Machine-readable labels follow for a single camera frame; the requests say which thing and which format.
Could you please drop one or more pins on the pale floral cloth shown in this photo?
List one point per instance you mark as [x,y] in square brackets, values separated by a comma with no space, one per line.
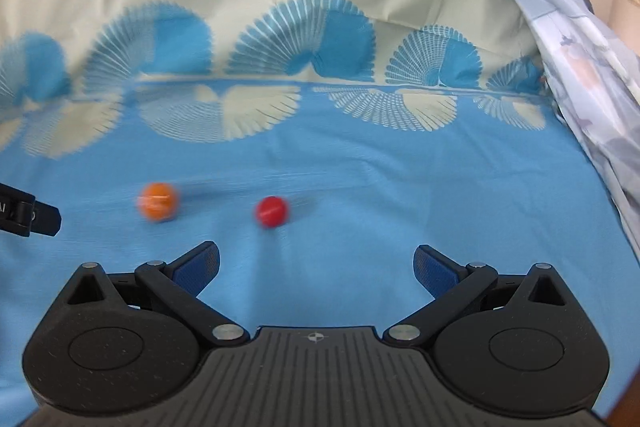
[580,57]

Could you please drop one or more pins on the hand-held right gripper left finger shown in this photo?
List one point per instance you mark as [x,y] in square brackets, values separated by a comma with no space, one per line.
[197,269]

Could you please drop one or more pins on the blue fan-patterned bedsheet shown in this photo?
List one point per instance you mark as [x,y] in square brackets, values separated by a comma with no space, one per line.
[350,167]

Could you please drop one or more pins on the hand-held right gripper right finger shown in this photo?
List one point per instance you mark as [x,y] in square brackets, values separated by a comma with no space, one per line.
[437,271]

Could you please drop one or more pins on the small red fruit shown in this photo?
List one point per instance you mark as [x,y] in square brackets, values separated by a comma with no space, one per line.
[271,211]

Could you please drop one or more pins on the small orange fruit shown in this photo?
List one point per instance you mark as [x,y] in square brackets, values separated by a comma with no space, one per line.
[158,202]

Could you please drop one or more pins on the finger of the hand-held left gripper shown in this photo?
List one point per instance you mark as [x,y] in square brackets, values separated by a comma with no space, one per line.
[45,218]

